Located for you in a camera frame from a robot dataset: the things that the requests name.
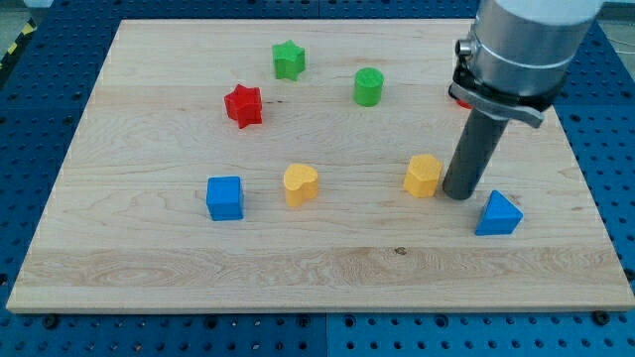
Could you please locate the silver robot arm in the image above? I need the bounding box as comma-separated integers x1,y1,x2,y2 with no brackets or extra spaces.
443,0,603,200

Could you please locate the blue cube block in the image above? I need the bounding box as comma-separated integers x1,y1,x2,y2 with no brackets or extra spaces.
205,177,244,221

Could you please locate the green cylinder block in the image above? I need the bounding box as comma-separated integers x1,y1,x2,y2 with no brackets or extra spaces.
353,67,384,107

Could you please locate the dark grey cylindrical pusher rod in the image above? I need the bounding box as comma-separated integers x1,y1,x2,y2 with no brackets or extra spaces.
443,109,508,200

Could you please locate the green star block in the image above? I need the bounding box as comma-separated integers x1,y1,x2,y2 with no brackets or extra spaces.
272,40,306,81

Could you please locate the blue triangle block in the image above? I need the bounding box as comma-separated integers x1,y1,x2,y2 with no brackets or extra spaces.
475,190,524,236

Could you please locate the red star block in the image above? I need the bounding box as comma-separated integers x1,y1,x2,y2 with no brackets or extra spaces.
224,84,262,129

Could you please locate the yellow pentagon block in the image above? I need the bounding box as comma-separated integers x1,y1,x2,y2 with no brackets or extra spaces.
403,154,443,198

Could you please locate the light wooden board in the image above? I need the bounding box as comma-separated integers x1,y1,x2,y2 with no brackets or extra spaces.
7,20,634,313

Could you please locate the yellow heart block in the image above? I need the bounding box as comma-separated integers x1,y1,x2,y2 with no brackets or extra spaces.
283,164,319,207

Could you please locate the red block behind arm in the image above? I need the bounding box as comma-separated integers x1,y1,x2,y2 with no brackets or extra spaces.
455,99,472,109

